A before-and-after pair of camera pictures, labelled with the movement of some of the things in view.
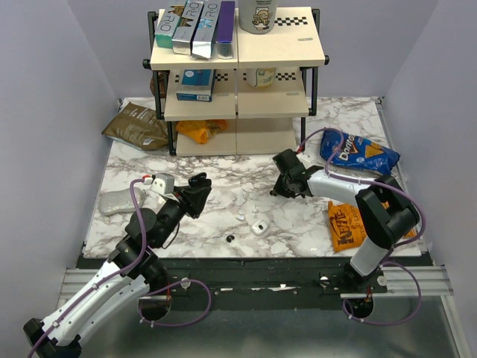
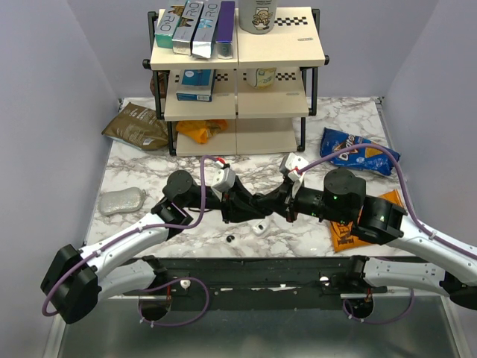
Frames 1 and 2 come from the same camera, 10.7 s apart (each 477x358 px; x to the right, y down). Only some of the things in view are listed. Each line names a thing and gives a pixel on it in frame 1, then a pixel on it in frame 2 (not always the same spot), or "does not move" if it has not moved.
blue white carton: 196,85 does not move
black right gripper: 279,189 -> 284,194
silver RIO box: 186,27 does not move
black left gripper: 191,200 -> 238,204
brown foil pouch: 139,127 does not move
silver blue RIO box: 203,38 does not move
